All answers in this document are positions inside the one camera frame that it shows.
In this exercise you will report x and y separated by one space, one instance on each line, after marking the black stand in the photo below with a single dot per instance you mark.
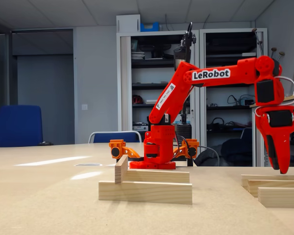
187 36

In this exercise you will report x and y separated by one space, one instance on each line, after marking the metal coat stand wooden knobs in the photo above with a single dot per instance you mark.
281 53

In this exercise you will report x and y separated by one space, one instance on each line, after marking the white light switch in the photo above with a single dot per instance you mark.
84 107

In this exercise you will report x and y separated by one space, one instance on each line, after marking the orange table clamp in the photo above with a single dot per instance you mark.
186 149
127 151

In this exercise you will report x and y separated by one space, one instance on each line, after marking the grey metal cabinet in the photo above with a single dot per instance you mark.
202 49
123 73

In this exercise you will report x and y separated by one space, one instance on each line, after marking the blue chair grey frame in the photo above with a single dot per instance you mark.
112 137

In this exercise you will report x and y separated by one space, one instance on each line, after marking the grey door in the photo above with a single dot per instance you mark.
44 98

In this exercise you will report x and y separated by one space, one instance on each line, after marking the grey desk wooden top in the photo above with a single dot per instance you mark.
257 151

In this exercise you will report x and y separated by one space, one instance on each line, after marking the blue plastic box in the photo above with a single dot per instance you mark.
149 27

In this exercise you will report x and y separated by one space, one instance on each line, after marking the blue office chair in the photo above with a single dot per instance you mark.
17 127

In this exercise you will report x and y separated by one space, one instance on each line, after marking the red helmet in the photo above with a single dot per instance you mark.
137 99

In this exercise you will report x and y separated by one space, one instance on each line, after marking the black backpack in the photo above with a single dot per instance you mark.
205 159

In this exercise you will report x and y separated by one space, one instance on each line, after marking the red robot arm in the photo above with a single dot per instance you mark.
180 90

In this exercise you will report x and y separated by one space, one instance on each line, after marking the brown fibreboard panel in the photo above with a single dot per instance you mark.
63 208

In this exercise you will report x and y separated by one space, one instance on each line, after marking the black lamp head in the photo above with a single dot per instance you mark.
180 55

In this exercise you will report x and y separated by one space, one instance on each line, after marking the white cardboard box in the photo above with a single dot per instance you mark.
128 23

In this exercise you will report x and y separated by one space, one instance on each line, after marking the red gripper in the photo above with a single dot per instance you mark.
279 129

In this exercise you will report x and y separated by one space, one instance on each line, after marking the black jacket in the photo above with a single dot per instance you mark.
235 151

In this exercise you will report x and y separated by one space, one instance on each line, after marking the black computer mouse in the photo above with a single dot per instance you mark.
46 143

